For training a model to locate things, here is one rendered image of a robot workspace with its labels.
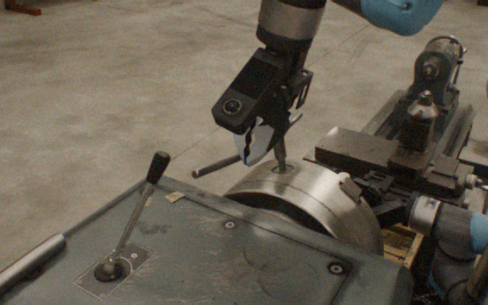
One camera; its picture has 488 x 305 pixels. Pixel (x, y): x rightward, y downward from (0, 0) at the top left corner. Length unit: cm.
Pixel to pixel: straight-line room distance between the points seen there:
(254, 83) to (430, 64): 130
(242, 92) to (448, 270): 63
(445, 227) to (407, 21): 59
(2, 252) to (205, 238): 220
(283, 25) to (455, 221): 58
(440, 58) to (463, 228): 98
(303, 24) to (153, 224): 34
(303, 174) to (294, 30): 33
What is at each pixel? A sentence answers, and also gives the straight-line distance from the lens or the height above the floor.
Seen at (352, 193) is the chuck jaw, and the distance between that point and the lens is 84.
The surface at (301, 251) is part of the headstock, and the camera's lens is 63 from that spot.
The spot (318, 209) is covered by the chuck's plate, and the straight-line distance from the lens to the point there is 76.
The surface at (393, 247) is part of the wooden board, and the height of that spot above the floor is 89.
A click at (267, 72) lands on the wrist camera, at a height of 147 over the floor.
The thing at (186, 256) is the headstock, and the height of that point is 126.
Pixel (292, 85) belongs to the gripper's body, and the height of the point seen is 145.
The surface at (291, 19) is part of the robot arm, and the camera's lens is 55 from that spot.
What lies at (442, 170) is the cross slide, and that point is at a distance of 143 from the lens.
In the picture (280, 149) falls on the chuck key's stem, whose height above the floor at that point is 128.
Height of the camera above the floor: 168
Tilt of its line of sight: 30 degrees down
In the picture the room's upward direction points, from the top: straight up
